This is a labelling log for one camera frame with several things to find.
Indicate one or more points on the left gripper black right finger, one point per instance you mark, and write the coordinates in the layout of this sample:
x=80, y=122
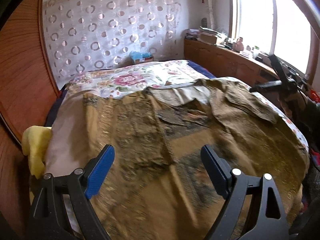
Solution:
x=266, y=218

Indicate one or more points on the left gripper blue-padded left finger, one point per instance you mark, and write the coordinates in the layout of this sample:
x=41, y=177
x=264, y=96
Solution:
x=48, y=215

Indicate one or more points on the golden brown patterned cloth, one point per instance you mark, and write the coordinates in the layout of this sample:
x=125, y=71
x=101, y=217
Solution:
x=157, y=187

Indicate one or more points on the pink figurine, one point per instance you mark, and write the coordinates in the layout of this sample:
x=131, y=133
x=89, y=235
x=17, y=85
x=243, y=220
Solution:
x=238, y=46

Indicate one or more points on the window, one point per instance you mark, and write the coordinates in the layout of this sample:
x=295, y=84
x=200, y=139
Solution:
x=278, y=27

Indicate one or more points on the wooden side cabinet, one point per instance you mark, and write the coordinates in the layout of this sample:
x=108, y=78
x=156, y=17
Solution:
x=223, y=62

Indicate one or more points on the yellow cloth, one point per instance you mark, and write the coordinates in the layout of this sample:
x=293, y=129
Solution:
x=35, y=141

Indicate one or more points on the navy blue blanket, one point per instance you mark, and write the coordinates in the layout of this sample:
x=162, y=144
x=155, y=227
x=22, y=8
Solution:
x=201, y=69

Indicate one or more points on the stack of books and boxes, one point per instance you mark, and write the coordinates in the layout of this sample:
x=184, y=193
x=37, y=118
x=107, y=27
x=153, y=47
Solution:
x=205, y=35

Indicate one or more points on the wooden wardrobe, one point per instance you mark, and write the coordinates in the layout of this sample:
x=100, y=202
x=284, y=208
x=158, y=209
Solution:
x=27, y=92

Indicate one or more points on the blue tissue box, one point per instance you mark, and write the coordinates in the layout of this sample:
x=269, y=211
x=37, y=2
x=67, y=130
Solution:
x=138, y=57

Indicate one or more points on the floral quilt bedspread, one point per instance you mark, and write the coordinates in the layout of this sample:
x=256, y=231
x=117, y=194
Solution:
x=176, y=83

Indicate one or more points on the circle patterned sheer curtain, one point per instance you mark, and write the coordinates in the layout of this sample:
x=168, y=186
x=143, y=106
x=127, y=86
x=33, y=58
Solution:
x=87, y=35

